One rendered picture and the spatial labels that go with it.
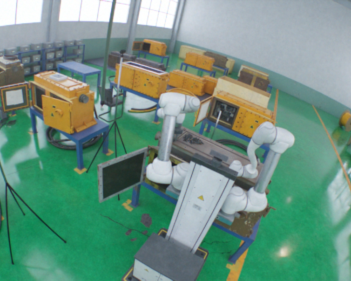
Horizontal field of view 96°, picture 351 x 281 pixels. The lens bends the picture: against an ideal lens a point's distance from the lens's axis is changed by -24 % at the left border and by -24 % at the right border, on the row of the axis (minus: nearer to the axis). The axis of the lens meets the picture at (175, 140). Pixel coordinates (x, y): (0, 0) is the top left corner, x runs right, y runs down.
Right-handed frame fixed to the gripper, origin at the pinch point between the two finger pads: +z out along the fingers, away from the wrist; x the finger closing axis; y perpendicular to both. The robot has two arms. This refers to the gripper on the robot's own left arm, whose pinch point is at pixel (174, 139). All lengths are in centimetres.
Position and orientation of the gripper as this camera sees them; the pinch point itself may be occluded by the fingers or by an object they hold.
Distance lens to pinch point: 234.9
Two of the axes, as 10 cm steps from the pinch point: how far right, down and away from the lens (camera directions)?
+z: -2.1, 8.3, 5.1
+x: -9.4, -0.3, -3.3
